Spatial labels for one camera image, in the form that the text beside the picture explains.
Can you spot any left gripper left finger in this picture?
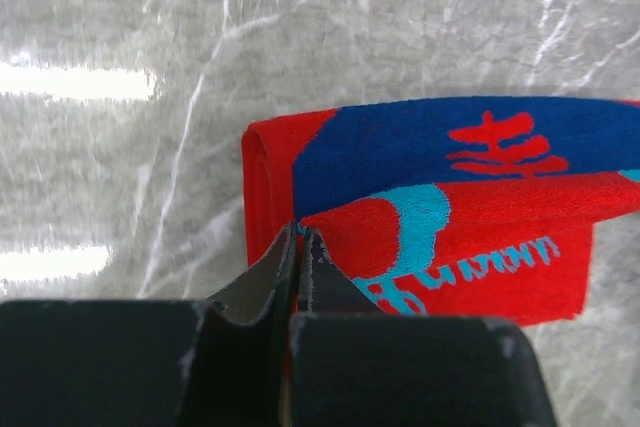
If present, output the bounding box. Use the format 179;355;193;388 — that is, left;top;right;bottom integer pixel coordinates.
1;225;297;426

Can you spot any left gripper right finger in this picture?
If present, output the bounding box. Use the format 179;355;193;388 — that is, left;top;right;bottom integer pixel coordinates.
289;230;556;426

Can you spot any red and blue cloth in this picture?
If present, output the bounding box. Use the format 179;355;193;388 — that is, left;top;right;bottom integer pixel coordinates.
241;96;639;332

